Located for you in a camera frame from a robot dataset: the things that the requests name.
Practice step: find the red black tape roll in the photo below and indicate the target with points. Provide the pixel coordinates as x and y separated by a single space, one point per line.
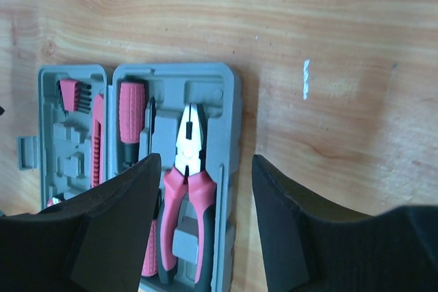
53 201

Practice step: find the pink hex key set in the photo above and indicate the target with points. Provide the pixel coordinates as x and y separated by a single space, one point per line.
75 96

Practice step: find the pink black utility knife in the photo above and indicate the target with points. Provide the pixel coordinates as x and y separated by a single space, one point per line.
97 141

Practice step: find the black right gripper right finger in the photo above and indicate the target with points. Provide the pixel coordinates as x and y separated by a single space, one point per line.
310 243

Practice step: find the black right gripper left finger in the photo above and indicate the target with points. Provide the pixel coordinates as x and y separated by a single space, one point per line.
95 241

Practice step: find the pink black screwdriver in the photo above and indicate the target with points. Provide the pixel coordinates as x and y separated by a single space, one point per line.
150 267
131 108

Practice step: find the grey plastic tool case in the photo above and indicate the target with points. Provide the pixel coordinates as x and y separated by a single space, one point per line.
197 131

